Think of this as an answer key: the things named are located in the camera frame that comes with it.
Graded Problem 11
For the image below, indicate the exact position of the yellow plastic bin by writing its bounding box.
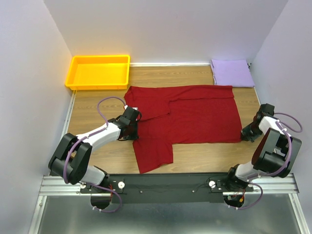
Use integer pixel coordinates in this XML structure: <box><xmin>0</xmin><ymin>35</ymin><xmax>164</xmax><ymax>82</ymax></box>
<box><xmin>65</xmin><ymin>55</ymin><xmax>130</xmax><ymax>91</ymax></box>

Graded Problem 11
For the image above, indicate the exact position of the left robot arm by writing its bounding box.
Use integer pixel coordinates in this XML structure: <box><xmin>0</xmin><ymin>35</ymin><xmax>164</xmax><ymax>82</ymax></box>
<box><xmin>48</xmin><ymin>106</ymin><xmax>142</xmax><ymax>193</ymax></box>

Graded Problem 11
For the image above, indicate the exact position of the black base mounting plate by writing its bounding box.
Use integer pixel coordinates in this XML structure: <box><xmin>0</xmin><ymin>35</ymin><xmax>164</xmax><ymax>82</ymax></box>
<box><xmin>80</xmin><ymin>172</ymin><xmax>254</xmax><ymax>204</ymax></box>

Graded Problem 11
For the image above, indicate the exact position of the aluminium frame rail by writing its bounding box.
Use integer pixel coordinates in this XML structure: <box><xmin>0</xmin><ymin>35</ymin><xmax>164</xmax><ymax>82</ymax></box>
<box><xmin>28</xmin><ymin>90</ymin><xmax>300</xmax><ymax>234</ymax></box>

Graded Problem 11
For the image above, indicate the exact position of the red t shirt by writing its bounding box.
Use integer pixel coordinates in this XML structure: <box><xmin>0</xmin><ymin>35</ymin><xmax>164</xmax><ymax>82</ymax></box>
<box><xmin>124</xmin><ymin>85</ymin><xmax>242</xmax><ymax>174</ymax></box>

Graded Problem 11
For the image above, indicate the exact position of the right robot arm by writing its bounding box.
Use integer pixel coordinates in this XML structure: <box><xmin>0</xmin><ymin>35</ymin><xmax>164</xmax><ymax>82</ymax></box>
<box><xmin>224</xmin><ymin>103</ymin><xmax>302</xmax><ymax>191</ymax></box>

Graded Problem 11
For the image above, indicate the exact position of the folded lavender t shirt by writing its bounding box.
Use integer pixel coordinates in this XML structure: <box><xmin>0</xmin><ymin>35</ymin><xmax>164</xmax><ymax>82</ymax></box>
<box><xmin>211</xmin><ymin>59</ymin><xmax>254</xmax><ymax>88</ymax></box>

